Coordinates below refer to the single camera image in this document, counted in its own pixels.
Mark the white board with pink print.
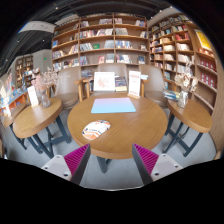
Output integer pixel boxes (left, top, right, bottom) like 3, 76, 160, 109
92, 71, 116, 92

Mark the stack of magazines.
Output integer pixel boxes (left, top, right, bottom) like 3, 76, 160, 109
163, 89, 181, 102

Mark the small distant wooden bookshelf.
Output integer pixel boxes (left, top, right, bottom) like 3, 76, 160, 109
14, 54, 34, 91

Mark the glass vase with dried flowers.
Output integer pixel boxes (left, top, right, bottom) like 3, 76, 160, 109
173, 60, 200, 109
30, 67, 60, 109

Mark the white sign stand red print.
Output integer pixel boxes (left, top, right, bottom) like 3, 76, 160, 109
127, 70, 142, 100

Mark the low orange display shelf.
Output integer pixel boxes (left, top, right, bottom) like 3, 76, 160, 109
0, 73, 29, 116

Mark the blue pink gradient mouse pad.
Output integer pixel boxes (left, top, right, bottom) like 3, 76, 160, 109
90, 97, 137, 115

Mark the dark cover book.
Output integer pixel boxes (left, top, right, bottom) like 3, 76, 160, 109
114, 76, 128, 93

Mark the beige chair with wooden arms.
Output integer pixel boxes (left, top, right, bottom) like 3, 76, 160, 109
138, 64, 169, 108
53, 66, 84, 109
82, 63, 148, 100

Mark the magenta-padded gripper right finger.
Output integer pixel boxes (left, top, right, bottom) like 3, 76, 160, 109
131, 143, 184, 186

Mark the round wooden side table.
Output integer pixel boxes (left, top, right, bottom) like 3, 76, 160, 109
163, 98, 214, 158
8, 97, 73, 160
2, 103, 28, 129

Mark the small white sign card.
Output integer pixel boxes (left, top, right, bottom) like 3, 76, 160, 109
27, 85, 40, 108

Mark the curved wooden bookshelf unit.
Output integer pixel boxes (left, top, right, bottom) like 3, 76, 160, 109
147, 13, 219, 114

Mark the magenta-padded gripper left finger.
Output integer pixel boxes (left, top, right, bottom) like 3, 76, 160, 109
40, 143, 92, 186

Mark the white hanging ceiling sign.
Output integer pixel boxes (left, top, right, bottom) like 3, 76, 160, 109
18, 20, 56, 34

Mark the white orange patterned computer mouse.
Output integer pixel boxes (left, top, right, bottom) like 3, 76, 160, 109
81, 119, 112, 141

